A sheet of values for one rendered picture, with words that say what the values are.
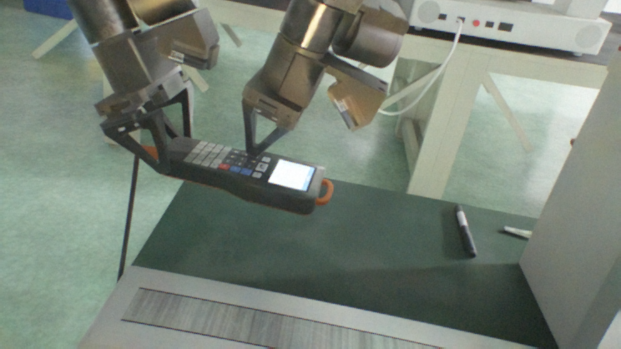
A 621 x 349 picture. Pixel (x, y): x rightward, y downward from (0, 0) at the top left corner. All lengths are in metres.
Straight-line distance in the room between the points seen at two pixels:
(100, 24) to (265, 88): 0.18
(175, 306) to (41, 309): 1.29
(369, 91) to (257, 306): 0.25
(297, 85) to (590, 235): 0.38
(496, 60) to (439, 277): 1.58
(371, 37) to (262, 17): 1.62
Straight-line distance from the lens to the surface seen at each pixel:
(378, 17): 0.58
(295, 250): 0.74
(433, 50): 2.21
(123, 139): 0.61
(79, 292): 1.80
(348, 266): 0.73
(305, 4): 0.55
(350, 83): 0.56
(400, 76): 3.77
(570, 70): 2.36
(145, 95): 0.58
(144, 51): 0.60
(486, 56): 2.25
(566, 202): 0.77
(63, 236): 2.02
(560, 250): 0.77
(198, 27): 0.57
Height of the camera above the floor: 1.19
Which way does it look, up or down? 28 degrees down
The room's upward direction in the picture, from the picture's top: 10 degrees clockwise
